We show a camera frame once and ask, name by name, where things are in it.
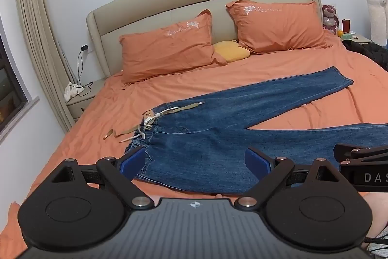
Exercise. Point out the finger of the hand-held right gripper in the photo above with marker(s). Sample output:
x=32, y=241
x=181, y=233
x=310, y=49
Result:
x=348, y=151
x=363, y=160

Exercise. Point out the grey nightstand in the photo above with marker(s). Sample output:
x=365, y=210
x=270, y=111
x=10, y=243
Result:
x=362, y=39

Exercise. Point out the person's right forearm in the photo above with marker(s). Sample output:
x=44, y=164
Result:
x=379, y=213

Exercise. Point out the maroon plush bear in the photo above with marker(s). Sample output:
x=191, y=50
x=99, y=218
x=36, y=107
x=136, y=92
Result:
x=329, y=17

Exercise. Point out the orange pillow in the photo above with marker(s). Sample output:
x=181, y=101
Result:
x=169, y=49
x=275, y=27

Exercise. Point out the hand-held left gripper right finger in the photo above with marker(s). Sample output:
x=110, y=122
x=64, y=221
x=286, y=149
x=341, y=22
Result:
x=257, y=161

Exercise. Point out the red cup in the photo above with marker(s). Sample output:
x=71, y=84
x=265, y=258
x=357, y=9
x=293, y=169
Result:
x=346, y=25

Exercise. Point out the beige nightstand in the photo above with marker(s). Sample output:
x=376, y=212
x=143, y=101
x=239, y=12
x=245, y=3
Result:
x=88, y=101

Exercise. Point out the bed with orange sheet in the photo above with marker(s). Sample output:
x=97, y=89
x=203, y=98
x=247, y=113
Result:
x=272, y=77

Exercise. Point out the yellow plush cushion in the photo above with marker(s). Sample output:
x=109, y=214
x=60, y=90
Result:
x=232, y=51

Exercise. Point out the blue denim pants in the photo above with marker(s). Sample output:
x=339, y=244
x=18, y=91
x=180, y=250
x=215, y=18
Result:
x=197, y=149

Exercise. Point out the olive webbing belt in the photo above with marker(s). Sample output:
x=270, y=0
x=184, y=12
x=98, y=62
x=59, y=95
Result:
x=182, y=108

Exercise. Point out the beige pleated curtain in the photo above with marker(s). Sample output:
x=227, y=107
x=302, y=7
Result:
x=39, y=34

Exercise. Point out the dark framed window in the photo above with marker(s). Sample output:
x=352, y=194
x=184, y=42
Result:
x=9, y=86

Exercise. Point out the black jacket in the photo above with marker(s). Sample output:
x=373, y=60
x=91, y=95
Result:
x=372, y=54

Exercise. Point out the white crumpled cloth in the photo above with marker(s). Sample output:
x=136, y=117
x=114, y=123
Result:
x=71, y=92

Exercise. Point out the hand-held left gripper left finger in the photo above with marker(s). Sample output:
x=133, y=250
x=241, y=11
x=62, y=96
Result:
x=133, y=162

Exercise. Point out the white alpaca plush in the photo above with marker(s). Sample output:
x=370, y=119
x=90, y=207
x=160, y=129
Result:
x=377, y=16

